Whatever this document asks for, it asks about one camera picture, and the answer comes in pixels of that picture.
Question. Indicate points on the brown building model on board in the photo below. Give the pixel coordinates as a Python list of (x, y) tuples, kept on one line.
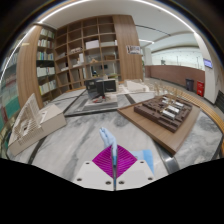
[(163, 115)]

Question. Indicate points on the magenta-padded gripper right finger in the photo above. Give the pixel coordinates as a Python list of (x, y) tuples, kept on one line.
[(136, 175)]

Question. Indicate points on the wooden stick frame model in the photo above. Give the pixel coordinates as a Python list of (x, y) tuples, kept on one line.
[(163, 89)]

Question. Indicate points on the white architectural model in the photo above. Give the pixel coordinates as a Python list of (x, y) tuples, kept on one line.
[(33, 125)]

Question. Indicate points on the red waste bin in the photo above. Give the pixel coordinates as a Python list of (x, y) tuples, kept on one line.
[(200, 89)]

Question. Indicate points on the wall poster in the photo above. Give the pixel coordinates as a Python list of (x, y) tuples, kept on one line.
[(133, 50)]

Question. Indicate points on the small white building model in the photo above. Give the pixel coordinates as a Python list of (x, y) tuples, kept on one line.
[(136, 86)]

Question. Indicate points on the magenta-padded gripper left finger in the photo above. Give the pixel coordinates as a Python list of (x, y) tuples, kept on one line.
[(91, 175)]

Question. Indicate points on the curved wooden slat bench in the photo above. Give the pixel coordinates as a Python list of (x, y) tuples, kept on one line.
[(210, 113)]

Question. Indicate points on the black waste bin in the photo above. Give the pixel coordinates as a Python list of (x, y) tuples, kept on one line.
[(189, 85)]

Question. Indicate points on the light blue printed towel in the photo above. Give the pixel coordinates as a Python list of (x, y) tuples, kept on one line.
[(108, 136)]

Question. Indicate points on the wooden cubby shelf unit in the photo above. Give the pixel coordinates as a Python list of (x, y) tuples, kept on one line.
[(86, 50)]

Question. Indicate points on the wall-mounted screen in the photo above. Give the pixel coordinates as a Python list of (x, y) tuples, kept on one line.
[(207, 63)]

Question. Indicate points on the narrow wooden bookshelf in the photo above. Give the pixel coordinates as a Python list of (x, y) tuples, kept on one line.
[(46, 63)]

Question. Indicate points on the glass-fronted bookshelf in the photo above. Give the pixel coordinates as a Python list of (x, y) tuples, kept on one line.
[(7, 93)]

